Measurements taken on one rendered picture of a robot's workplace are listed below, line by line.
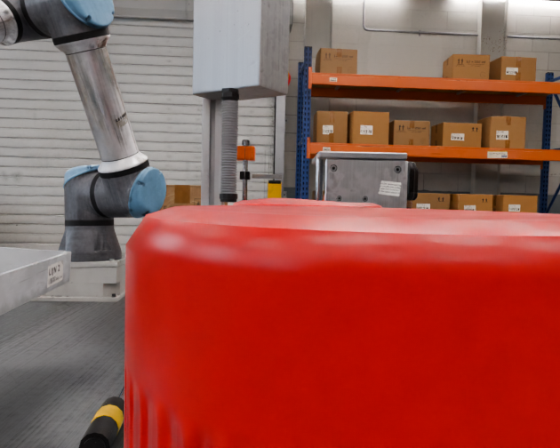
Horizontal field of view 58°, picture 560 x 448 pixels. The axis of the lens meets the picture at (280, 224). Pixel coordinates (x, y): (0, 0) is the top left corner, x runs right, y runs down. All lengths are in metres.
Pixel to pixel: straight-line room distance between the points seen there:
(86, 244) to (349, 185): 0.80
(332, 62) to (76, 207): 4.00
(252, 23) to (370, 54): 5.02
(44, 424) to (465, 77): 5.07
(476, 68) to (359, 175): 4.85
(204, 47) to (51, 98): 4.91
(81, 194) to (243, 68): 0.53
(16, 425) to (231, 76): 0.66
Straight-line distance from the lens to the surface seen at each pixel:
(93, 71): 1.17
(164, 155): 5.54
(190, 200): 1.66
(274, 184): 1.12
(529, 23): 6.74
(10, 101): 6.05
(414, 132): 5.16
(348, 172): 0.63
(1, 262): 0.95
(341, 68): 5.05
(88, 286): 1.28
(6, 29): 1.22
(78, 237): 1.29
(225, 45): 1.01
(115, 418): 0.58
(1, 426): 0.66
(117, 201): 1.21
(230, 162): 0.94
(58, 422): 0.65
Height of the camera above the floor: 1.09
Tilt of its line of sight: 3 degrees down
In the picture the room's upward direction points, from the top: 1 degrees clockwise
